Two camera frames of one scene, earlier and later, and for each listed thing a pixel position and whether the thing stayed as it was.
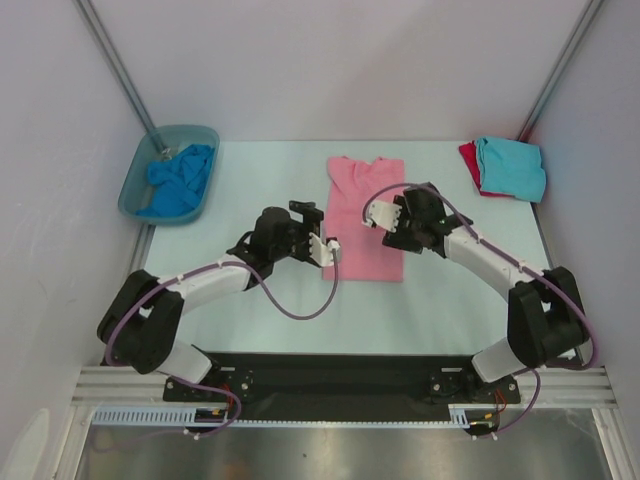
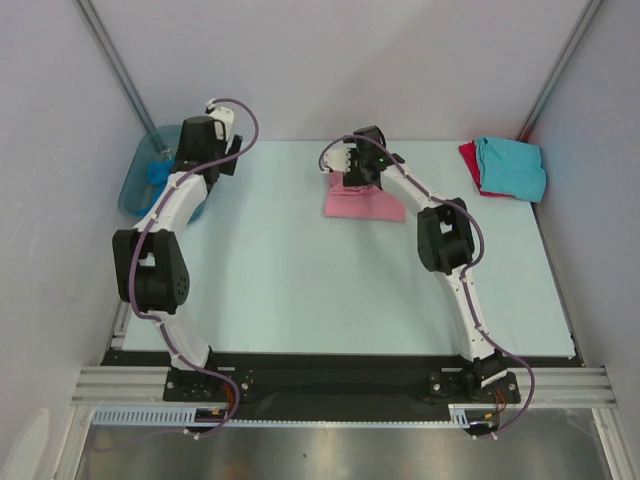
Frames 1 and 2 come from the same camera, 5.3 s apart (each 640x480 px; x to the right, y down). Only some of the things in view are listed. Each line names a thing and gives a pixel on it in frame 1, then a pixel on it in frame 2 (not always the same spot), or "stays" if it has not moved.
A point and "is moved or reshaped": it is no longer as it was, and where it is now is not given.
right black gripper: (404, 228) → (357, 175)
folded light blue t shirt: (511, 167) stays
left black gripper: (311, 219) → (233, 147)
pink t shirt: (363, 255) is moved or reshaped
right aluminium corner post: (529, 126) stays
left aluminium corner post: (86, 10) stays
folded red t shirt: (469, 153) stays
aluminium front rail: (572, 386) stays
